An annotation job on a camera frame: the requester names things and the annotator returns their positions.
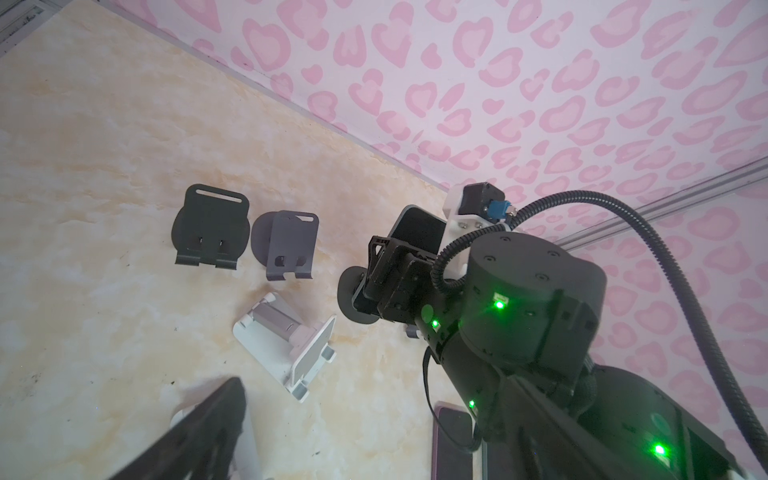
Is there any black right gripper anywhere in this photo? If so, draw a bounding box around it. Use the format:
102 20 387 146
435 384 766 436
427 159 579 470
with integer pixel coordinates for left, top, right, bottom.
361 236 460 336

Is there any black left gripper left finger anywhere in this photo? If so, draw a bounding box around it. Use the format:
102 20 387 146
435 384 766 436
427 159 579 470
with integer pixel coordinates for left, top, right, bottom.
113 377 246 479

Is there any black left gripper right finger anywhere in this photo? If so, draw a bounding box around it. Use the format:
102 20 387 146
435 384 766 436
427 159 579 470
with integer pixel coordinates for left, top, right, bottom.
479 377 618 479

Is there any black phone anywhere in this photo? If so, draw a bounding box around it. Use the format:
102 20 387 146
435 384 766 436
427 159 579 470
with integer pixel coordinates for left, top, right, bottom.
389 205 446 255
431 402 473 480

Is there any grey round phone stand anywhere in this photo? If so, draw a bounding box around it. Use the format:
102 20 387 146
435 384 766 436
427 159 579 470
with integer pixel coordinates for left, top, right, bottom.
251 210 319 282

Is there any white phone stand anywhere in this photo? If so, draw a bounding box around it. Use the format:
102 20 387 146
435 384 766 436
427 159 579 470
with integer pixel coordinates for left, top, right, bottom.
227 406 266 480
232 292 336 403

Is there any dark round phone stand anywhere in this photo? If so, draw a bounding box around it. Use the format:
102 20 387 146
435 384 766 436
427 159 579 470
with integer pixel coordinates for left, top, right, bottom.
171 184 250 270

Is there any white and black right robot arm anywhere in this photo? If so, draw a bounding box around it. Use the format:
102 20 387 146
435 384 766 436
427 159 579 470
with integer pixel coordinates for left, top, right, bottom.
338 232 744 479

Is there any dark round stand back left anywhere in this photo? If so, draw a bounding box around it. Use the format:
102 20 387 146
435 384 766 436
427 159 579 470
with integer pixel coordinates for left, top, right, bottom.
337 266 379 325

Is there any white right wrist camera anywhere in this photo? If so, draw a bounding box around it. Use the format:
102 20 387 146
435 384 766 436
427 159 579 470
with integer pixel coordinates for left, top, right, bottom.
439 182 516 251

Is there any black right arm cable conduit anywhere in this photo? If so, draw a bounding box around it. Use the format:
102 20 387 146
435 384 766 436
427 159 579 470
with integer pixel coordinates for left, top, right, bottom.
430 190 768 475

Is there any aluminium frame post back right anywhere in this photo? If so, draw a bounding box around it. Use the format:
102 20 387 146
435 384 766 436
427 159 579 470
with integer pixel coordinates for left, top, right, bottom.
556 156 767 251

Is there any aluminium frame post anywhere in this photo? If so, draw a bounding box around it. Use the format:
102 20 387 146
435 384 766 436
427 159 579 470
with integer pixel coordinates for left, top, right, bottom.
0 0 71 56
556 156 767 251

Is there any aluminium frame post back left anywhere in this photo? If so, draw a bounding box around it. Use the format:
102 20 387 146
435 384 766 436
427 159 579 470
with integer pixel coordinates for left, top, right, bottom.
0 0 71 56

